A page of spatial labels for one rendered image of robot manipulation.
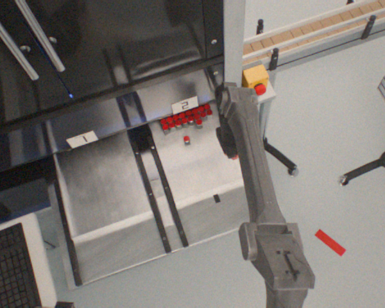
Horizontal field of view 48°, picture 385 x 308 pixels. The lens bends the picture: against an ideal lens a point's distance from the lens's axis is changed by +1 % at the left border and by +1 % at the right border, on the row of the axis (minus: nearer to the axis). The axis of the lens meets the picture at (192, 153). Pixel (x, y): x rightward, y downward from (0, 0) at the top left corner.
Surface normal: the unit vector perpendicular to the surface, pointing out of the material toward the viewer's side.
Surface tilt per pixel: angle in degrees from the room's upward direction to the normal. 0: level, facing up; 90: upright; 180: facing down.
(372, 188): 0
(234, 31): 90
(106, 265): 0
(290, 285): 39
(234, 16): 90
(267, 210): 21
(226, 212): 0
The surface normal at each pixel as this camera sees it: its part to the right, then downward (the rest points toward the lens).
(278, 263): 0.16, -0.84
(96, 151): -0.07, -0.40
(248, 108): 0.21, -0.59
